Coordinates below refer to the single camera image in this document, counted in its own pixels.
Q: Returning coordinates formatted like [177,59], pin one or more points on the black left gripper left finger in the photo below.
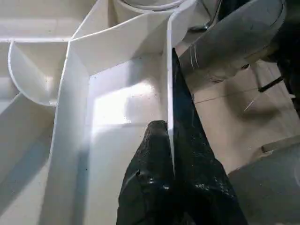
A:
[150,178]

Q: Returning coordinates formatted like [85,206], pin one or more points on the white plastic table top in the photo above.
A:
[70,93]

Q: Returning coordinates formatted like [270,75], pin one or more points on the black work mat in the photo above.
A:
[182,93]

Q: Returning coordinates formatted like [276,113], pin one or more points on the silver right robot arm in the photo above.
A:
[234,35]

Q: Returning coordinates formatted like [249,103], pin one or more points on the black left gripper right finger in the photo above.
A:
[201,187]

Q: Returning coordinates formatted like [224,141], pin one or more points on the black metal floor bar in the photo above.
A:
[269,85]

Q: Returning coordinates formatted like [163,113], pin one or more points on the white plastic table leg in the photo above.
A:
[152,4]

